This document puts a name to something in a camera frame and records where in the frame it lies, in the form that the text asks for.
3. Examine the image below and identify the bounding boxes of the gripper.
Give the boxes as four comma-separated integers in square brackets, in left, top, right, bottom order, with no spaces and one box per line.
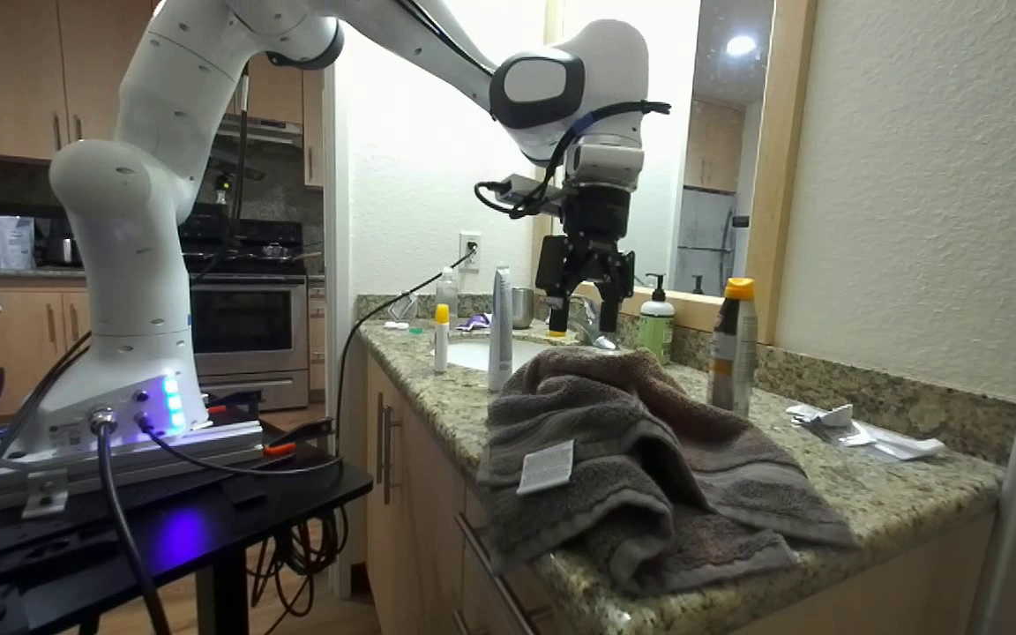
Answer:
[534,183,638,339]

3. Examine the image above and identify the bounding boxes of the grey towel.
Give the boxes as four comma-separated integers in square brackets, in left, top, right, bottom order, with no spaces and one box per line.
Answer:
[474,346,858,598]

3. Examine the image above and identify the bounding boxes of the tap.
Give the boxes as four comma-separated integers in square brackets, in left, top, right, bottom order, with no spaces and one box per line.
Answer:
[569,295,622,351]

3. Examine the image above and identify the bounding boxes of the green soap pump bottle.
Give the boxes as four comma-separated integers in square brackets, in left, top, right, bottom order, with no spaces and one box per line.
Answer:
[637,273,676,365]

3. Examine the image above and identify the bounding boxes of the tall white tube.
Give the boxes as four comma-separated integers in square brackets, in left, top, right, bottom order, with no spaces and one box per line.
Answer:
[487,265,516,393]

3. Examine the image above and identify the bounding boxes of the sink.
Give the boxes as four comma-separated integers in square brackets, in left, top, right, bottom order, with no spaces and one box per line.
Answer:
[444,333,562,374]

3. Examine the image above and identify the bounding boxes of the clear plastic bottle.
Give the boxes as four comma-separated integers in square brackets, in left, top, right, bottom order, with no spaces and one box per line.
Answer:
[435,266,460,320]

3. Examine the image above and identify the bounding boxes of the small white bottle yellow cap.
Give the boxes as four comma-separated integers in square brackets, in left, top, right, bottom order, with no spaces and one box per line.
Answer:
[432,303,452,375]

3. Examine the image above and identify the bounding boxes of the spray can with orange cap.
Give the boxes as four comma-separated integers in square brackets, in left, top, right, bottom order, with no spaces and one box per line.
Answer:
[707,277,760,418]

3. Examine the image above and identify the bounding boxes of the cabinet door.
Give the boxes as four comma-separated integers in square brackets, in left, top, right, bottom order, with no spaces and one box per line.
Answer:
[364,353,474,635]

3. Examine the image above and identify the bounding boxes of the pan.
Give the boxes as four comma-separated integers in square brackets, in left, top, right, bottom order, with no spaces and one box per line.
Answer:
[254,242,325,265]

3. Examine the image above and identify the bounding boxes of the crumpled white paper packet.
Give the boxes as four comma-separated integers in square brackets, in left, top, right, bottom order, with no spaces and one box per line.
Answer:
[784,403,948,463]

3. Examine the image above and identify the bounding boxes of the drawer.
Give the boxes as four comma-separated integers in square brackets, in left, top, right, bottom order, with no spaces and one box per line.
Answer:
[459,487,562,635]

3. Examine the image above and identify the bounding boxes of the orange and black clamp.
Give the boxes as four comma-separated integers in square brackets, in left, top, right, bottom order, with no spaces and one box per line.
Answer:
[206,400,338,460]

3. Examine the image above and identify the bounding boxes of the stove with oven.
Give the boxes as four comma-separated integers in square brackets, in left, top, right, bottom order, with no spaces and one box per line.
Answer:
[178,215,311,413]

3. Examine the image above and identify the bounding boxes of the oven door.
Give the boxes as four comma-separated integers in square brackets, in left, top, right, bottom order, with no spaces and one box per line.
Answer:
[189,275,310,378]

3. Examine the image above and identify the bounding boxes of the range hood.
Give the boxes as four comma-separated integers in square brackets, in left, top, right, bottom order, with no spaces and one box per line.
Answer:
[215,113,305,148]

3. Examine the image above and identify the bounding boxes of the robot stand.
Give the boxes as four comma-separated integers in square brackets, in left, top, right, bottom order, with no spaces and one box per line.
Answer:
[0,415,375,635]

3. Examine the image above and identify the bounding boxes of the dark kettle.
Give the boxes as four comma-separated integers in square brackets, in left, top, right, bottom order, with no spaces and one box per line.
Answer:
[43,231,83,268]

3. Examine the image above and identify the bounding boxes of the wooden base cabinets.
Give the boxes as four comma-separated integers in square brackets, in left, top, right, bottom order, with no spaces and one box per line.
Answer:
[0,280,93,422]

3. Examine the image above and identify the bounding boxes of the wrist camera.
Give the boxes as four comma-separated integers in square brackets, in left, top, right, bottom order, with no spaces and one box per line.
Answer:
[497,173,567,214]

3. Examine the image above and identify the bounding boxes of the mirror with wooden frame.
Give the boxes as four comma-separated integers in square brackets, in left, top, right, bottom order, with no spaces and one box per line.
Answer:
[549,0,819,347]

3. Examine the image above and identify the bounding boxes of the black cable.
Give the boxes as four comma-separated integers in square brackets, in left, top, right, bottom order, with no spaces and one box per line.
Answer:
[88,406,172,635]
[334,246,479,459]
[132,413,343,478]

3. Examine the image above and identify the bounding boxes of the cabinet door handle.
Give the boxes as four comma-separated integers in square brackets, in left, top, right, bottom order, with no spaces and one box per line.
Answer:
[375,392,404,506]

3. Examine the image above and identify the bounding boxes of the drawer handle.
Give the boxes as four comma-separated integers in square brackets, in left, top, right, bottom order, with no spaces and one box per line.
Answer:
[454,513,537,635]

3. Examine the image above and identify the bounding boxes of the bundle of black cables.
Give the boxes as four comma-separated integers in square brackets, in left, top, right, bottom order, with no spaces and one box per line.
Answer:
[246,504,351,635]

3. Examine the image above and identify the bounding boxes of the wooden wall cabinets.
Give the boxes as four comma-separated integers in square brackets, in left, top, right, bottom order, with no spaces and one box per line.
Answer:
[0,0,327,189]

